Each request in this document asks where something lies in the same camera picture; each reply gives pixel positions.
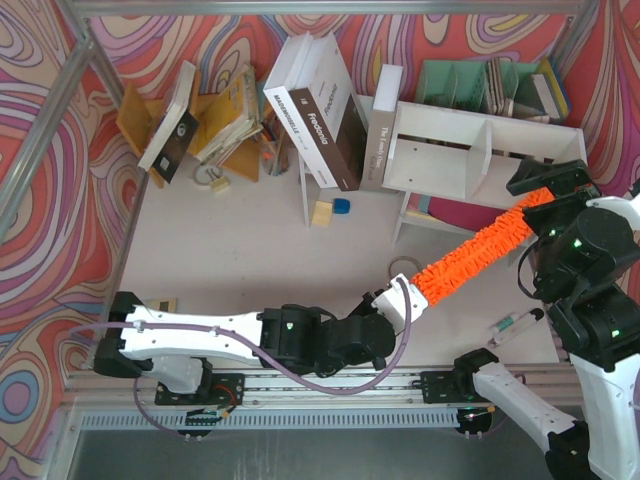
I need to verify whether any orange microfiber duster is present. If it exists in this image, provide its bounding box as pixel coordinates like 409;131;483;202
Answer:
411;188;554;306

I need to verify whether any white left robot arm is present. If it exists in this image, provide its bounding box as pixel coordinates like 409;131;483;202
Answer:
93;291;396;395

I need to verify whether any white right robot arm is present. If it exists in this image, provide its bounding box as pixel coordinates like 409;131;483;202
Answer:
453;159;639;479

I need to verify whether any white wooden bookshelf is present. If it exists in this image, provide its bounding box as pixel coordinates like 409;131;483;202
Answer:
383;101;587;241

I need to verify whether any magenta folder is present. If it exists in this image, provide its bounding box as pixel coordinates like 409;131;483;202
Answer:
428;197;504;232

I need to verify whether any teal file organizer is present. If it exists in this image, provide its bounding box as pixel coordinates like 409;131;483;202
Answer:
414;55;572;126

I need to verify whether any white glue tube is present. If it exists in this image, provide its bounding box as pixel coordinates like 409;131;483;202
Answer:
487;308;544;348

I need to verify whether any yellow sticky note pad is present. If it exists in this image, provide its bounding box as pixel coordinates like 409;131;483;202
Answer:
311;200;333;227

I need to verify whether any blue small cube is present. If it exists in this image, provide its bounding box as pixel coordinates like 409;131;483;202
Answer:
332;198;351;215

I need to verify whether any grey upright book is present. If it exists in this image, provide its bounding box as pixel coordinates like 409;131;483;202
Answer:
360;64;403;192

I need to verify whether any beige digital timer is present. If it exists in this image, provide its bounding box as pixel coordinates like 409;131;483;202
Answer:
144;297;178;313

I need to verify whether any clear pen cup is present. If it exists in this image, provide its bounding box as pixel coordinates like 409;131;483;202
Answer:
259;135;290;177

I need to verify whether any large white brown book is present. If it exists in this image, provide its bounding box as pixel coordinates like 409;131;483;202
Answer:
263;33;368;191

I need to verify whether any white black leaning book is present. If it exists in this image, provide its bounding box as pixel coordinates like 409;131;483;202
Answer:
138;61;199;183

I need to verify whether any wooden book stand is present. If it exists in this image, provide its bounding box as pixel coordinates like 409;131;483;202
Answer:
116;61;261;183

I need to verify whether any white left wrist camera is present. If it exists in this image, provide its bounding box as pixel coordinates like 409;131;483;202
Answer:
372;274;429;335

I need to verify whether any clear tape ring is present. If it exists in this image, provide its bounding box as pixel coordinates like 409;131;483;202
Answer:
387;255;421;281

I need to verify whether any tape ring with clip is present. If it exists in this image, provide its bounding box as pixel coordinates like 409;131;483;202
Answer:
192;163;231;195

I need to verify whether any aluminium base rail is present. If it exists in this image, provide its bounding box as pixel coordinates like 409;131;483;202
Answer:
63;367;492;409

